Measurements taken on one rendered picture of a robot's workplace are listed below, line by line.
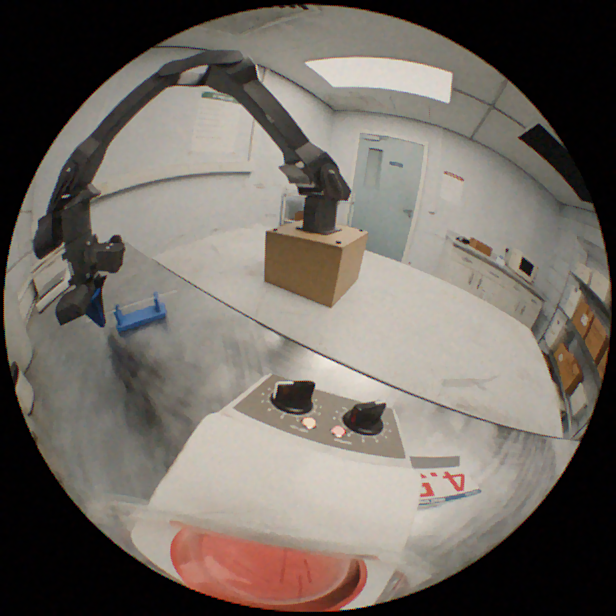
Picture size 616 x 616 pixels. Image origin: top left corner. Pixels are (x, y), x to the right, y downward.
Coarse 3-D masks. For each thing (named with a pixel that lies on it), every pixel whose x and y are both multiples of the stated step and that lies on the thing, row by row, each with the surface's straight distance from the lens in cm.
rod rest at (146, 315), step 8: (160, 304) 36; (120, 312) 38; (136, 312) 38; (144, 312) 36; (152, 312) 36; (160, 312) 35; (120, 320) 37; (128, 320) 37; (136, 320) 36; (144, 320) 35; (152, 320) 35; (120, 328) 37; (128, 328) 36
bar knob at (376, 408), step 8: (376, 400) 16; (384, 400) 16; (352, 408) 15; (360, 408) 14; (368, 408) 15; (376, 408) 15; (384, 408) 16; (344, 416) 16; (352, 416) 14; (360, 416) 14; (368, 416) 15; (376, 416) 16; (352, 424) 15; (360, 424) 15; (368, 424) 15; (376, 424) 16; (360, 432) 15; (368, 432) 15; (376, 432) 15
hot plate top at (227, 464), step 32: (224, 416) 11; (192, 448) 11; (224, 448) 11; (256, 448) 10; (288, 448) 10; (192, 480) 11; (224, 480) 10; (256, 480) 10; (288, 480) 10; (320, 480) 10; (352, 480) 10; (384, 480) 11; (416, 480) 12; (192, 512) 11; (320, 512) 10; (352, 512) 10; (384, 512) 11
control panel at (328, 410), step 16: (272, 384) 18; (256, 400) 15; (320, 400) 17; (336, 400) 18; (352, 400) 19; (256, 416) 14; (272, 416) 14; (288, 416) 14; (304, 416) 15; (320, 416) 15; (336, 416) 16; (384, 416) 18; (288, 432) 13; (304, 432) 13; (320, 432) 14; (352, 432) 15; (384, 432) 16; (352, 448) 13; (368, 448) 14; (384, 448) 14; (400, 448) 15
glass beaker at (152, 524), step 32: (96, 512) 4; (128, 512) 3; (160, 512) 2; (224, 512) 6; (256, 512) 6; (288, 512) 9; (128, 544) 6; (160, 544) 7; (256, 544) 3; (288, 544) 2; (320, 544) 2; (352, 544) 2; (384, 544) 2; (416, 544) 2; (384, 576) 7; (416, 576) 5; (448, 576) 4
